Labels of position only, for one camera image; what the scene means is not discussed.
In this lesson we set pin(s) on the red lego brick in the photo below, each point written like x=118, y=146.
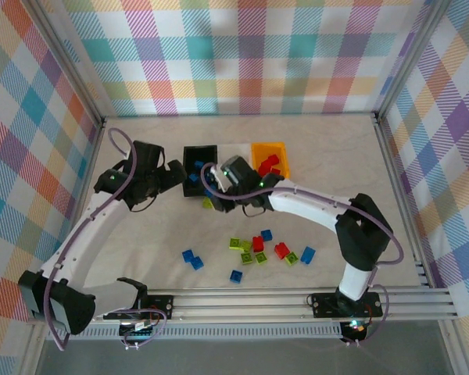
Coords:
x=276, y=170
x=258, y=243
x=263, y=168
x=271, y=160
x=281, y=250

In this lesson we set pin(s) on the blue lego brick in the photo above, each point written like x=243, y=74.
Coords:
x=307, y=254
x=197, y=262
x=266, y=234
x=192, y=179
x=236, y=276
x=198, y=165
x=187, y=256
x=208, y=192

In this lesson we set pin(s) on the green lego brick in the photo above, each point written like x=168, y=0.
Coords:
x=246, y=246
x=246, y=258
x=207, y=203
x=292, y=258
x=234, y=244
x=261, y=258

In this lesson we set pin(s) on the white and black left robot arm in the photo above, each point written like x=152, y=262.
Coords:
x=86, y=234

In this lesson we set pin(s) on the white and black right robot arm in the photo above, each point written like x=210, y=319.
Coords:
x=305, y=203

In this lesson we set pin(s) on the yellow plastic bin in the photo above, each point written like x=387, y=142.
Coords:
x=258, y=150

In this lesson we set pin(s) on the black plastic bin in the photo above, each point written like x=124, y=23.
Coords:
x=188, y=156

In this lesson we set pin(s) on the white plastic bin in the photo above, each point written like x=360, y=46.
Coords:
x=234, y=150

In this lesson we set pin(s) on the aluminium frame side rail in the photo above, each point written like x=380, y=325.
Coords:
x=398, y=195
x=95, y=148

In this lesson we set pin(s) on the aluminium frame cross rail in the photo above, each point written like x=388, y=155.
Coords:
x=238, y=304

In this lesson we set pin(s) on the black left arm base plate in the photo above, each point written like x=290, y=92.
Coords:
x=160, y=304

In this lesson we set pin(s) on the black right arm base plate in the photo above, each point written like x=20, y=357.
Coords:
x=324, y=304

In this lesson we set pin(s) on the aluminium frame post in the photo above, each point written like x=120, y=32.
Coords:
x=68, y=62
x=412, y=58

